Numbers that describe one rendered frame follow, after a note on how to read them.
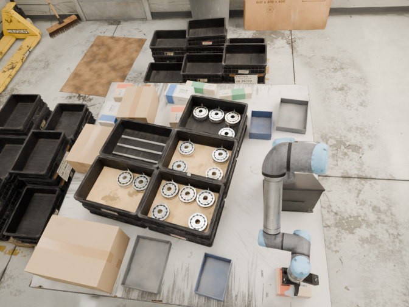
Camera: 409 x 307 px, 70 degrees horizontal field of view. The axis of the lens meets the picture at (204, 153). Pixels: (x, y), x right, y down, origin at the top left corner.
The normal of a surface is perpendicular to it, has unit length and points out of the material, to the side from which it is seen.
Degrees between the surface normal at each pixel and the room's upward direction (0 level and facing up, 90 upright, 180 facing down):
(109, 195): 0
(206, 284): 0
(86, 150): 0
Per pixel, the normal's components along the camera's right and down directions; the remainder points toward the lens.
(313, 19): -0.15, 0.64
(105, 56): -0.10, -0.55
